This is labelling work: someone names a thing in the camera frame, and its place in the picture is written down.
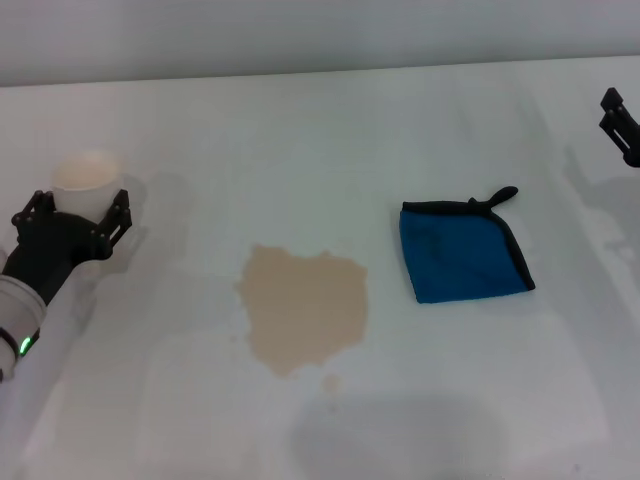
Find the large brown water stain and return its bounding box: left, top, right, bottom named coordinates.
left=233, top=243, right=370, bottom=379

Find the white paper cup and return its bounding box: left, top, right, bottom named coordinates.
left=51, top=151, right=127, bottom=222

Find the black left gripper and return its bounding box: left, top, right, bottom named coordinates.
left=2, top=188, right=132, bottom=306

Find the blue rag with black trim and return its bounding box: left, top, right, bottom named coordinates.
left=398, top=185, right=537, bottom=305

